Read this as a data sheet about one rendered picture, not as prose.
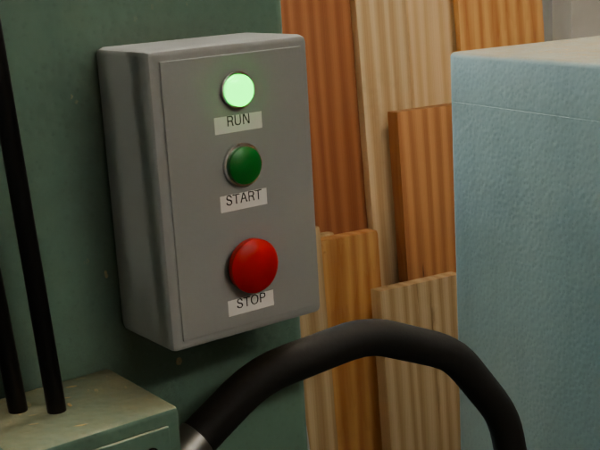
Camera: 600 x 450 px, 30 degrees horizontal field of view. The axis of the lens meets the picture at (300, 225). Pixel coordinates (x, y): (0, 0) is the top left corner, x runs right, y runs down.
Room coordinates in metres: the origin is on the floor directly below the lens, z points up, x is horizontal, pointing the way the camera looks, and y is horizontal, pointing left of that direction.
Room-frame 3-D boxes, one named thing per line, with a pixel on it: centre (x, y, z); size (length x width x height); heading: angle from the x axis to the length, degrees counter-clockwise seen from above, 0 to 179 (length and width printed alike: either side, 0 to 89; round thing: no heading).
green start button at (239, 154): (0.59, 0.03, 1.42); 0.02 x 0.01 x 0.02; 126
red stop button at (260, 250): (0.59, 0.03, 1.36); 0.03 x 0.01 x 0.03; 126
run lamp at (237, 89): (0.59, 0.03, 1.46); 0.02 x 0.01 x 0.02; 126
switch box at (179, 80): (0.62, 0.05, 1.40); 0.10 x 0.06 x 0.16; 126
